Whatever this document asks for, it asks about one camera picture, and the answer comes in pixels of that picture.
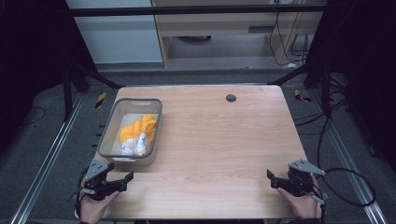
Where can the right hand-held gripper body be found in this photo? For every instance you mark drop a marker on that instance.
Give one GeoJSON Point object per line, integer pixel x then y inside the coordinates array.
{"type": "Point", "coordinates": [299, 183]}

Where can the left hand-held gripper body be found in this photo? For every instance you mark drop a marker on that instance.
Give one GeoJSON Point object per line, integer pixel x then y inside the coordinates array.
{"type": "Point", "coordinates": [96, 183]}

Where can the black curtain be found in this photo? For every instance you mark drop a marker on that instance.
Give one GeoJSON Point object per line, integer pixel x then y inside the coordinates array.
{"type": "Point", "coordinates": [367, 77]}
{"type": "Point", "coordinates": [31, 62]}

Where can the light wooden desk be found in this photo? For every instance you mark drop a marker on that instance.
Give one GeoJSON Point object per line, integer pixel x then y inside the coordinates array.
{"type": "Point", "coordinates": [218, 25]}

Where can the white cabinet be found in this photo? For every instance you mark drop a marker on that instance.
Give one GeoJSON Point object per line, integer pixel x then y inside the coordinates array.
{"type": "Point", "coordinates": [118, 37]}

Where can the yellow and black tape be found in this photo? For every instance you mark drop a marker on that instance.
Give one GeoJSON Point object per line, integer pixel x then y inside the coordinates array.
{"type": "Point", "coordinates": [100, 100]}
{"type": "Point", "coordinates": [301, 97]}

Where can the grey plastic basket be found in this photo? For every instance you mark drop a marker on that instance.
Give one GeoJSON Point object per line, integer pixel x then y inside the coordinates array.
{"type": "Point", "coordinates": [109, 137]}

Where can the black horizontal frame bar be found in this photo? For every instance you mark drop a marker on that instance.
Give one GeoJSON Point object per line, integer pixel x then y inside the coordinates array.
{"type": "Point", "coordinates": [186, 10]}

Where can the aluminium floor rail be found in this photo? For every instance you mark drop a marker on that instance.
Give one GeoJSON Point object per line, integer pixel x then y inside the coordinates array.
{"type": "Point", "coordinates": [46, 165]}
{"type": "Point", "coordinates": [345, 161]}

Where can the black metal stand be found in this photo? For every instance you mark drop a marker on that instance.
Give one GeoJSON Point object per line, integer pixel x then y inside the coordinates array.
{"type": "Point", "coordinates": [326, 93]}
{"type": "Point", "coordinates": [67, 93]}

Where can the person's left hand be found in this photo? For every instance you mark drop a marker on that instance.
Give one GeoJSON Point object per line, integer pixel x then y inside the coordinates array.
{"type": "Point", "coordinates": [91, 208]}

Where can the dark round table grommet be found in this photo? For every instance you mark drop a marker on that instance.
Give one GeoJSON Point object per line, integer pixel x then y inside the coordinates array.
{"type": "Point", "coordinates": [231, 98]}

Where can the orange and white cloth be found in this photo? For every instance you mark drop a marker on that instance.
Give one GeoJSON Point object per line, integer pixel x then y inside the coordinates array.
{"type": "Point", "coordinates": [137, 130]}

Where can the person's right hand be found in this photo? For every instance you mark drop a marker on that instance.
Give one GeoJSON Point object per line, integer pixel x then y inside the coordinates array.
{"type": "Point", "coordinates": [305, 207]}

